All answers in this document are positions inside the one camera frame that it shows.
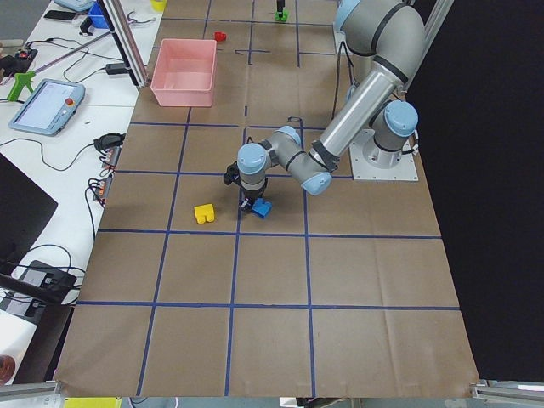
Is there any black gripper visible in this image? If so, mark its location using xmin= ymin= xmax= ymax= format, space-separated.
xmin=240 ymin=180 xmax=268 ymax=212

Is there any green toy block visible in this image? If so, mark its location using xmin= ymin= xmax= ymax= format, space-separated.
xmin=275 ymin=10 xmax=289 ymax=22

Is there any blue toy block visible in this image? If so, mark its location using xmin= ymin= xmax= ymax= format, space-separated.
xmin=252 ymin=201 xmax=273 ymax=218

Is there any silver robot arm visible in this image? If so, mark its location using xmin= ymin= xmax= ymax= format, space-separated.
xmin=224 ymin=1 xmax=425 ymax=212

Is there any pink plastic box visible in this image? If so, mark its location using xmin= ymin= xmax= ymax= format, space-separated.
xmin=150 ymin=38 xmax=217 ymax=107

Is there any black hub box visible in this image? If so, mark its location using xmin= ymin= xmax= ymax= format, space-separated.
xmin=20 ymin=260 xmax=77 ymax=303

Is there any yellow toy block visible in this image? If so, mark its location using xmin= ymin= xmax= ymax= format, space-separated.
xmin=194 ymin=203 xmax=215 ymax=224

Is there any red toy block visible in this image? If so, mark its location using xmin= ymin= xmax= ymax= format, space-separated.
xmin=213 ymin=31 xmax=227 ymax=42

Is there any black power adapter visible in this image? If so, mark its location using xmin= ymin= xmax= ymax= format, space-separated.
xmin=105 ymin=63 xmax=128 ymax=76

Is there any blue plastic bin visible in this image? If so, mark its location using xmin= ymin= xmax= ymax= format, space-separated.
xmin=88 ymin=1 xmax=110 ymax=30

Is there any black smartphone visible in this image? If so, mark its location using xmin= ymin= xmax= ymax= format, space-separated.
xmin=43 ymin=10 xmax=77 ymax=21

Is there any teach pendant tablet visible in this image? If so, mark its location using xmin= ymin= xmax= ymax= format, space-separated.
xmin=8 ymin=79 xmax=86 ymax=136

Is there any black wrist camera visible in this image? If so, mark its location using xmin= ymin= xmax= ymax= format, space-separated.
xmin=223 ymin=161 xmax=241 ymax=186

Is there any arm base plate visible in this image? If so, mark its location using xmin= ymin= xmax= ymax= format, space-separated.
xmin=348 ymin=129 xmax=419 ymax=182
xmin=333 ymin=23 xmax=361 ymax=56

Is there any aluminium frame post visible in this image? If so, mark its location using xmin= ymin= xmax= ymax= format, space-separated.
xmin=97 ymin=0 xmax=149 ymax=88

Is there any green handled reach grabber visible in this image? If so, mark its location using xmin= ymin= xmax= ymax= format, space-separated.
xmin=7 ymin=71 xmax=36 ymax=102

